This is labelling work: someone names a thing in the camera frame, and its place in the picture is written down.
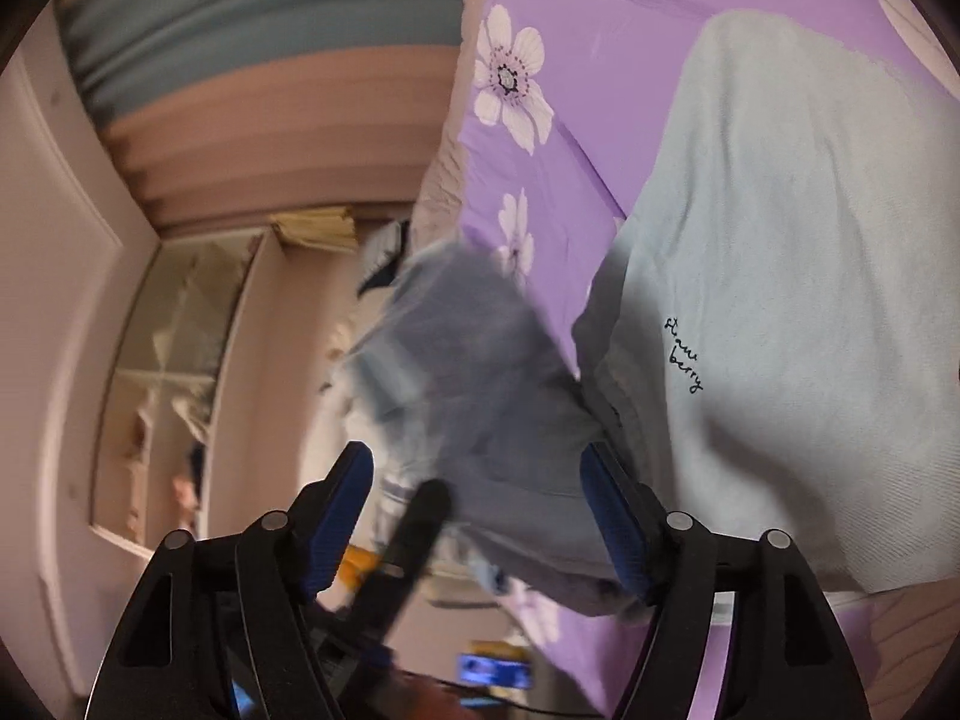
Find light blue strawberry pants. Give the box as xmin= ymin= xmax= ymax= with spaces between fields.
xmin=574 ymin=11 xmax=960 ymax=593

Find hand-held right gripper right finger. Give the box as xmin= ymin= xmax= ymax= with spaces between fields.
xmin=579 ymin=442 xmax=875 ymax=720

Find blue jeans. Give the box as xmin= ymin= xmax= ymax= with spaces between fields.
xmin=330 ymin=240 xmax=638 ymax=616

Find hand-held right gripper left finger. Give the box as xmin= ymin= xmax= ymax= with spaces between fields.
xmin=90 ymin=441 xmax=376 ymax=720

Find teal curtain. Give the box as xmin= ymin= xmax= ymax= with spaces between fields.
xmin=56 ymin=0 xmax=470 ymax=102

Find pink curtain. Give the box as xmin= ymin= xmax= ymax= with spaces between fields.
xmin=97 ymin=60 xmax=458 ymax=237

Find glass fronted cabinet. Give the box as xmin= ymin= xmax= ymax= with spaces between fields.
xmin=90 ymin=229 xmax=271 ymax=556

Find purple floral bed sheet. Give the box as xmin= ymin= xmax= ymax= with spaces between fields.
xmin=420 ymin=0 xmax=960 ymax=720

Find smartphone with lit screen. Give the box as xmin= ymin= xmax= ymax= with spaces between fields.
xmin=457 ymin=652 xmax=535 ymax=691

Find yellow pleated cloth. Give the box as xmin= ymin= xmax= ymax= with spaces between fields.
xmin=268 ymin=206 xmax=361 ymax=252

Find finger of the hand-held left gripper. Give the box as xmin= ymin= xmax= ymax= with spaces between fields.
xmin=352 ymin=478 xmax=455 ymax=642

